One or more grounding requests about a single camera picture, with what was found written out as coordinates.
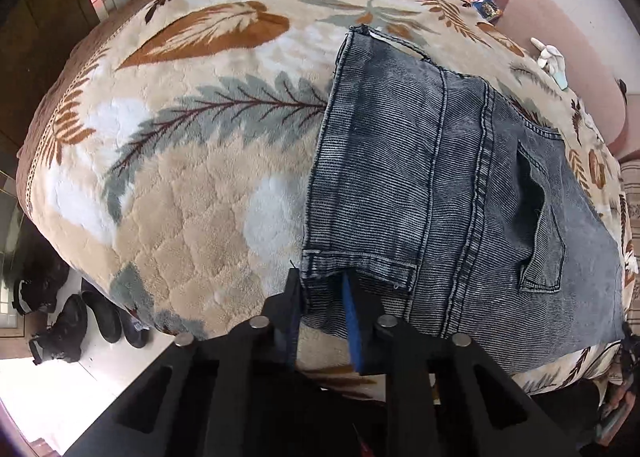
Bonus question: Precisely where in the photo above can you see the grey-blue denim pants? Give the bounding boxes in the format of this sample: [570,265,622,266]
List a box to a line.
[300,26,624,373]

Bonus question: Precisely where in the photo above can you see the black slipper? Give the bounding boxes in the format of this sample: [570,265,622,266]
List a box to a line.
[80,279,150,349]

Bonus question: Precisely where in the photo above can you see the black shoe lower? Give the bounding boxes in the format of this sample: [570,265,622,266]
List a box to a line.
[28,295,88,365]

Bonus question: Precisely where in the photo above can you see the black shoe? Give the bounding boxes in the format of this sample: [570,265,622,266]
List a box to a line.
[12,259,70,316]
[28,295,88,365]

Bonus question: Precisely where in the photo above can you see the black shoe left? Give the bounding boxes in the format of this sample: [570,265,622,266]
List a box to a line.
[12,259,70,316]

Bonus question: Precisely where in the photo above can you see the black clip on headboard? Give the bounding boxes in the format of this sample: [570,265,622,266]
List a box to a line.
[616,79,628,104]

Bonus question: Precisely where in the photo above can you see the beige leaf-pattern fleece blanket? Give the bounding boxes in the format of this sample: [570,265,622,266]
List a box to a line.
[17,0,625,399]

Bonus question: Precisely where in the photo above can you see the white glove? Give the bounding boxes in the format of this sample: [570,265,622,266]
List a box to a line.
[529,36,568,91]

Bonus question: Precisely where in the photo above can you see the pink padded headboard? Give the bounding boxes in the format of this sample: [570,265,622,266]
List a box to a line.
[495,0,639,162]

